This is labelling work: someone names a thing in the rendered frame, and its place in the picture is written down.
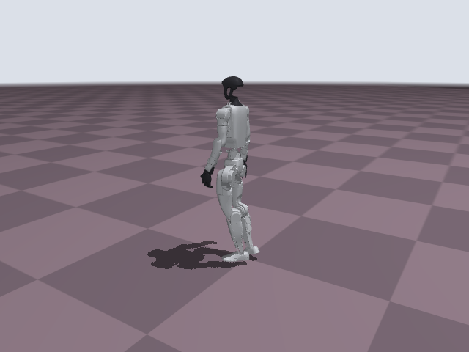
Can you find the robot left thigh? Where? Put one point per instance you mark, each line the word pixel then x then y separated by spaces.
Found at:
pixel 224 190

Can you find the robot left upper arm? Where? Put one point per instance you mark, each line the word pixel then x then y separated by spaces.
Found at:
pixel 222 116

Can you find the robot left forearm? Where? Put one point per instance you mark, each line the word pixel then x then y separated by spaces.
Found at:
pixel 216 152

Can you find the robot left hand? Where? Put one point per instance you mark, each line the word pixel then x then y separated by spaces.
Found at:
pixel 206 177

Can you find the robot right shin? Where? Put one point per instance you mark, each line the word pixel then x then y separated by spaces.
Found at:
pixel 246 222

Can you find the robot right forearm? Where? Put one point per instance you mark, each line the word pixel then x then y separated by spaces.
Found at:
pixel 244 149

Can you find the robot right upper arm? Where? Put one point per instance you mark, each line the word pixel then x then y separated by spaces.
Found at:
pixel 248 125

